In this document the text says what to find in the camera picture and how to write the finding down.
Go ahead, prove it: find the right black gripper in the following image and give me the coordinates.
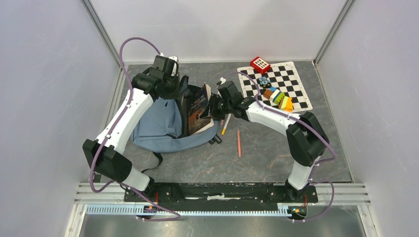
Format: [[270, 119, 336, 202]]
[[200, 93, 233, 121]]

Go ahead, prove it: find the dark novel book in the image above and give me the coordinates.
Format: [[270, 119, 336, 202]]
[[188, 83, 214, 135]]

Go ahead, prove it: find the blue student backpack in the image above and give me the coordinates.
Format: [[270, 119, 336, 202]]
[[130, 76, 221, 165]]

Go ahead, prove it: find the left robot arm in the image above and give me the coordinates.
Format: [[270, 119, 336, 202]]
[[83, 54, 180, 201]]

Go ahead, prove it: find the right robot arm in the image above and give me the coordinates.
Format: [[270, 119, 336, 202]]
[[210, 79, 329, 201]]

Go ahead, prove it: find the white yellow pen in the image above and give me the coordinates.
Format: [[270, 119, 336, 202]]
[[221, 114, 232, 135]]

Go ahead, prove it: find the blue robot toy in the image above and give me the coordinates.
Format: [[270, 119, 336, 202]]
[[257, 76, 272, 89]]

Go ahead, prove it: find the orange pencil lower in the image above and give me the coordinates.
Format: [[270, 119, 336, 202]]
[[237, 129, 242, 158]]

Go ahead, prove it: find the colourful block stack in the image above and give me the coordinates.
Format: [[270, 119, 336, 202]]
[[263, 87, 285, 105]]

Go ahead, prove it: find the red calculator toy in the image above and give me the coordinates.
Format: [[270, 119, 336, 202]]
[[250, 56, 271, 74]]

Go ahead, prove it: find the orange yellow block toy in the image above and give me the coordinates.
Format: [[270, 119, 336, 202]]
[[279, 96, 293, 112]]

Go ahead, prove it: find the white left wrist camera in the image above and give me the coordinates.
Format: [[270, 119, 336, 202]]
[[169, 56, 179, 77]]

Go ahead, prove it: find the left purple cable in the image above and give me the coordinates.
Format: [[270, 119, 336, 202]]
[[89, 37, 181, 222]]

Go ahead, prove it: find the purple cable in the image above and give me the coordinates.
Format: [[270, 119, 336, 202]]
[[89, 37, 181, 222], [222, 71, 337, 223]]

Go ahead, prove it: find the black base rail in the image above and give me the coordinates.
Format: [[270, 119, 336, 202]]
[[143, 182, 319, 212]]

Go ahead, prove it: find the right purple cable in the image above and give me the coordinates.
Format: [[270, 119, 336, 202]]
[[222, 71, 337, 223]]

